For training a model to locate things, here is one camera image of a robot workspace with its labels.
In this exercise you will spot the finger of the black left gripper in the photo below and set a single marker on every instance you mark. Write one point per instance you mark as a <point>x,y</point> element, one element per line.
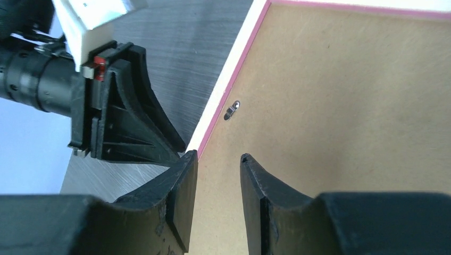
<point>135,122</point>

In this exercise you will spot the metal retaining clip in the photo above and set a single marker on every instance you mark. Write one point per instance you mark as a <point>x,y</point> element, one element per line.
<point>231,110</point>

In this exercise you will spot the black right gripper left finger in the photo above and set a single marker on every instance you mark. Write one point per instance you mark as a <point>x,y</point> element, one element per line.
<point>155,218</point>

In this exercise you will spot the brown backing board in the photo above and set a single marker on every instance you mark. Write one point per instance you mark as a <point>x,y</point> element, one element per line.
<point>330,99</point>

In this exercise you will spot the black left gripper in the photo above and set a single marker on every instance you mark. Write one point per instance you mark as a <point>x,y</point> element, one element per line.
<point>36,70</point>

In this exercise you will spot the pink wooden picture frame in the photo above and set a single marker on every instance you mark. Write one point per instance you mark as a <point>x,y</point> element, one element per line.
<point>247,34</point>

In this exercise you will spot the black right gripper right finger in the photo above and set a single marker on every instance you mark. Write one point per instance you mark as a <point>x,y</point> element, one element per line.
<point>282,220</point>

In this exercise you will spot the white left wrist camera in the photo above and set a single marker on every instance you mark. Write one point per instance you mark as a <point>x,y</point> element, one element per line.
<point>87,24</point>

